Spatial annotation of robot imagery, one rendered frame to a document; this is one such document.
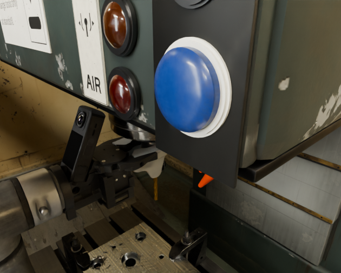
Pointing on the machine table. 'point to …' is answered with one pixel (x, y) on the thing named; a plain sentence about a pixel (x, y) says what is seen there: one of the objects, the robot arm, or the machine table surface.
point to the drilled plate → (159, 267)
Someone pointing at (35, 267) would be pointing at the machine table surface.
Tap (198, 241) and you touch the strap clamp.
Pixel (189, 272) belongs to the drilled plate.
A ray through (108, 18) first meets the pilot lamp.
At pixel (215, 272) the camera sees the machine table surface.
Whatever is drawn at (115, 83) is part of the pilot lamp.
